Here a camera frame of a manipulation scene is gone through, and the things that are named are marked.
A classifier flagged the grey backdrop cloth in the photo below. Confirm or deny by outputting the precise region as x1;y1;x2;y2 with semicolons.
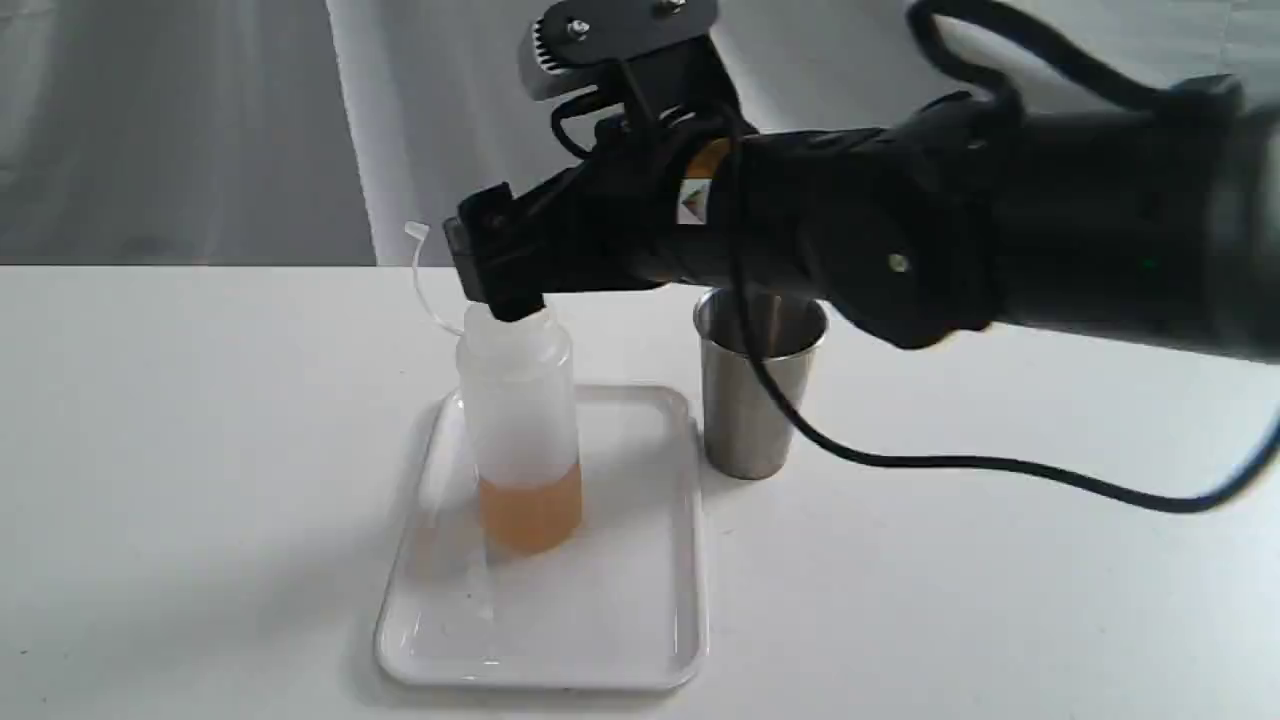
1;1;1279;266

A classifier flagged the white plastic tray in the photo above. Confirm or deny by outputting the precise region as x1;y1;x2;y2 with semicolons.
374;383;710;692

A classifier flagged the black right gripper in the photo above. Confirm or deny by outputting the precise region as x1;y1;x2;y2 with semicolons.
444;115;741;323

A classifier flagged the translucent squeeze bottle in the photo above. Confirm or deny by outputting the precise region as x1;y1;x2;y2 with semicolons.
404;222;584;555

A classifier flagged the stainless steel cup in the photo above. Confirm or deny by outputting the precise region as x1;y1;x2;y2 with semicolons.
692;290;829;480

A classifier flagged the black camera cable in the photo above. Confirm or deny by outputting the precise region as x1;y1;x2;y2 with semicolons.
550;0;1280;516

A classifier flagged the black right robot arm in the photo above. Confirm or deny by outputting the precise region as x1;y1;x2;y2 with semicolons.
445;78;1279;364

